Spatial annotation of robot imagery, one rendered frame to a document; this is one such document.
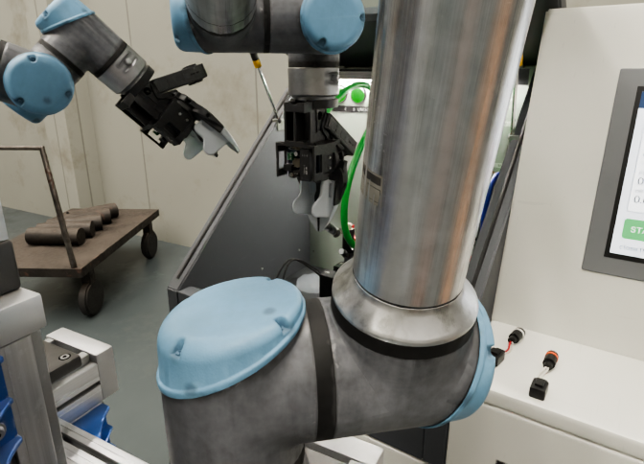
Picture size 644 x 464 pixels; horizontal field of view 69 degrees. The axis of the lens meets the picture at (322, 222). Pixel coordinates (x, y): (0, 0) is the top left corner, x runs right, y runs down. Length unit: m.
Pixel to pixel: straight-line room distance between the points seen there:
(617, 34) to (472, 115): 0.73
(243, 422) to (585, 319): 0.72
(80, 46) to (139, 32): 3.39
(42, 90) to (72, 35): 0.17
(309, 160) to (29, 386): 0.43
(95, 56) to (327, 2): 0.41
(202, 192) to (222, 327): 3.62
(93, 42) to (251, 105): 2.73
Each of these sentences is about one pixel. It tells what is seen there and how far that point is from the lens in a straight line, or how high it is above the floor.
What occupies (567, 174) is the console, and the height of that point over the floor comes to 1.27.
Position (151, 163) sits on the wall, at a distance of 4.30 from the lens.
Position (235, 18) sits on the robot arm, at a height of 1.49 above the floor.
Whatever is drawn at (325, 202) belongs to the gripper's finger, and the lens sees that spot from 0.74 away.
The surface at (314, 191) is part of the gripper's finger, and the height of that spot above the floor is 1.26.
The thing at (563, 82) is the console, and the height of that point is 1.42.
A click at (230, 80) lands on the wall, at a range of 3.63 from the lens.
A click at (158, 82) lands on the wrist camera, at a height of 1.42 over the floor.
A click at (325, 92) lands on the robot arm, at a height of 1.41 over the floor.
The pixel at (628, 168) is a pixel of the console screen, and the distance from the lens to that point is 0.95.
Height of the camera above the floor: 1.44
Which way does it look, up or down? 18 degrees down
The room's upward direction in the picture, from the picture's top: straight up
